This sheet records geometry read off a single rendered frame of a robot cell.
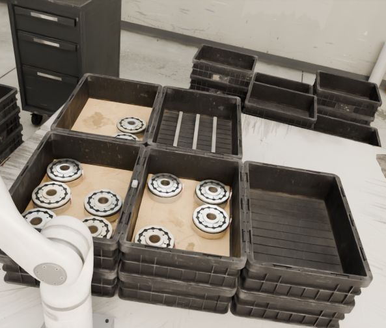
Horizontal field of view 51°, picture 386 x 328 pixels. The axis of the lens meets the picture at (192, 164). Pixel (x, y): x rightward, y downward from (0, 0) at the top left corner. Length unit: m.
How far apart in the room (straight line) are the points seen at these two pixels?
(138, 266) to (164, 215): 0.20
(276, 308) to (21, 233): 0.69
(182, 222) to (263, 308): 0.31
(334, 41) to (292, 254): 3.37
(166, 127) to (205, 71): 1.21
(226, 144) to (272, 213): 0.36
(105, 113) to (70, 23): 1.00
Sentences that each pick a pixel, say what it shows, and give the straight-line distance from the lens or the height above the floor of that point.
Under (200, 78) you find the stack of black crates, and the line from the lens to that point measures 2.71.
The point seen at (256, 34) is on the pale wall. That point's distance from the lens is 4.34.
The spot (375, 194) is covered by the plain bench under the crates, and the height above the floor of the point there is 0.70.
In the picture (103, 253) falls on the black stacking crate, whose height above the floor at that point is 0.88.
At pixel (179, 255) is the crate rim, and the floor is 0.92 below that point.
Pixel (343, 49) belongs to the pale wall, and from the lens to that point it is 4.38.
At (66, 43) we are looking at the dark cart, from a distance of 2.54.
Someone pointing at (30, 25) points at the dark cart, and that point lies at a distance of 2.65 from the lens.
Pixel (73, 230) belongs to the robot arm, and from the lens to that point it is 0.74.
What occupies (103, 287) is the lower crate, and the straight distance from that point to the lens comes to 1.12.
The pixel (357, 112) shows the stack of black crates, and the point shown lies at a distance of 2.76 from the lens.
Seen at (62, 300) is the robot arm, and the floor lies 0.99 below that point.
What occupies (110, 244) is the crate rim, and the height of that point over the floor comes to 0.93.
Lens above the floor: 1.66
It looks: 38 degrees down
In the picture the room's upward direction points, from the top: 10 degrees clockwise
